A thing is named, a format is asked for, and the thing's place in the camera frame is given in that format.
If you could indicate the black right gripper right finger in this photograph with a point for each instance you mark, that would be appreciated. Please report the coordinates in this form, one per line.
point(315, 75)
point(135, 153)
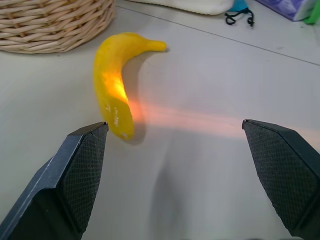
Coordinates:
point(282, 175)

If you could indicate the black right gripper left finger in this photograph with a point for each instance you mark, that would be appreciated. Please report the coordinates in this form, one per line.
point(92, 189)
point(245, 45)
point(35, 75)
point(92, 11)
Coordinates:
point(62, 185)

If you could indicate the woven wicker basket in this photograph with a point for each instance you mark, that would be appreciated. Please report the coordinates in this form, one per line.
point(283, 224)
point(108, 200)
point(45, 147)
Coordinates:
point(50, 22)

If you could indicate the yellow banana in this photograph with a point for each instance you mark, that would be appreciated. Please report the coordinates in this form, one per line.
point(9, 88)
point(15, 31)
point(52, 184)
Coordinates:
point(110, 85)

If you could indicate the green plastic object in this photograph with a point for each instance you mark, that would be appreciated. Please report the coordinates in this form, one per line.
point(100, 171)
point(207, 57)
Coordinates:
point(312, 13)

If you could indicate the purple and white tissue box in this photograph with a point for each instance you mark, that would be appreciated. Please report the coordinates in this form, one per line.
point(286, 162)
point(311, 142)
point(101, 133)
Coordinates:
point(287, 8)

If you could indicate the white cloth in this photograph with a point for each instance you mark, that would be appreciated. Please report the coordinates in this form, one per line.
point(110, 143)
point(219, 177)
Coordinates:
point(195, 5)

